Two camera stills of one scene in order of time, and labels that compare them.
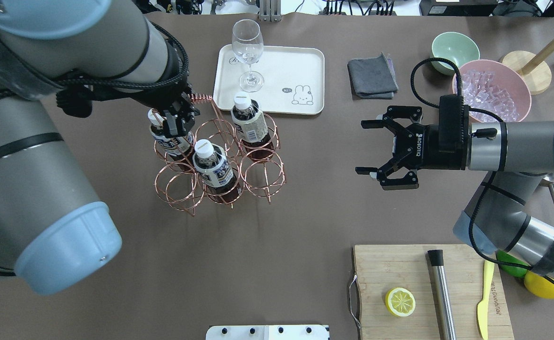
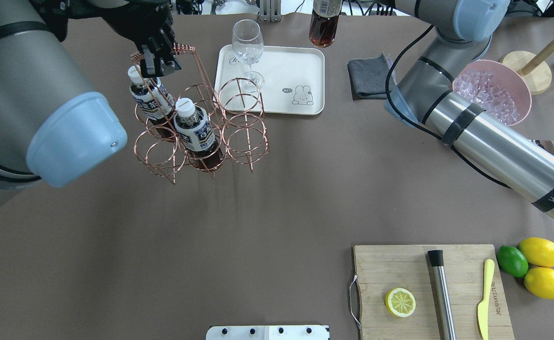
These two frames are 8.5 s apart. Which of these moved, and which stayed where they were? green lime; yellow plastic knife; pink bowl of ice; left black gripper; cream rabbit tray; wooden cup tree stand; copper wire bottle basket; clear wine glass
Moved: copper wire bottle basket; left black gripper
Stayed: yellow plastic knife; cream rabbit tray; clear wine glass; green lime; wooden cup tree stand; pink bowl of ice
